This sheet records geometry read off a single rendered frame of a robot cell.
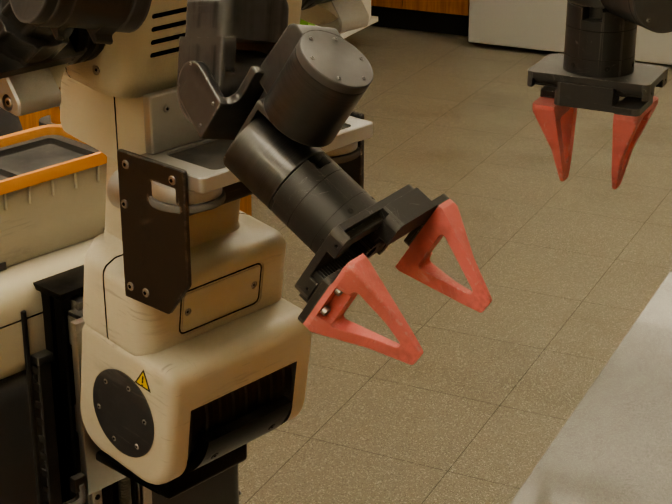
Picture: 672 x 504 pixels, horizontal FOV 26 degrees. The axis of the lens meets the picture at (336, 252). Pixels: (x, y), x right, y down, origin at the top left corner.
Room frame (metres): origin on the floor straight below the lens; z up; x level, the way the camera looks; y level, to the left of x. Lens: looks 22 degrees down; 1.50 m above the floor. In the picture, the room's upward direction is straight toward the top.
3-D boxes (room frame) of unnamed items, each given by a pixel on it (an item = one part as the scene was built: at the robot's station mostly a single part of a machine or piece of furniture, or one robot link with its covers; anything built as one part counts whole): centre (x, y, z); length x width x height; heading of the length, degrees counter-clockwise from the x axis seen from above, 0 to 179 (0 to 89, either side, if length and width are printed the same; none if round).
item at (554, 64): (1.16, -0.22, 1.21); 0.10 x 0.07 x 0.07; 64
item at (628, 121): (1.16, -0.22, 1.13); 0.07 x 0.07 x 0.09; 64
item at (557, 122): (1.17, -0.21, 1.13); 0.07 x 0.07 x 0.09; 64
